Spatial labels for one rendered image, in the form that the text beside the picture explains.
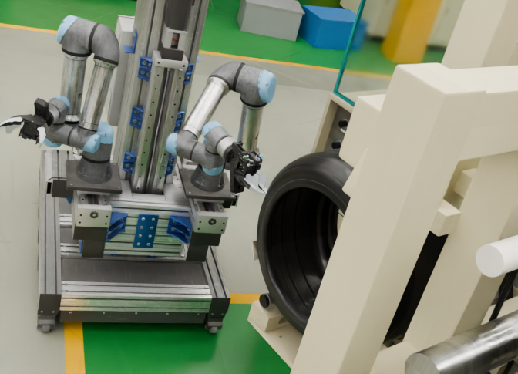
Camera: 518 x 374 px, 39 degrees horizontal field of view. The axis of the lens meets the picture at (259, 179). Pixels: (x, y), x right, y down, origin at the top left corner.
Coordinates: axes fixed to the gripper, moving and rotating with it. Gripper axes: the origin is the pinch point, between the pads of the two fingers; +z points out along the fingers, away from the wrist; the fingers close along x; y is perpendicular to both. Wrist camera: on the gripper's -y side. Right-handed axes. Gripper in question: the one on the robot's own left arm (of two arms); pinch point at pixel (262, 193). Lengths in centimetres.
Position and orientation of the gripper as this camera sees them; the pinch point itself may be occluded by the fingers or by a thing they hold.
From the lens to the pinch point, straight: 240.0
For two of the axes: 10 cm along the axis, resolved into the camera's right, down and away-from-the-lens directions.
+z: 5.5, 6.1, -5.7
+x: 7.8, -1.3, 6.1
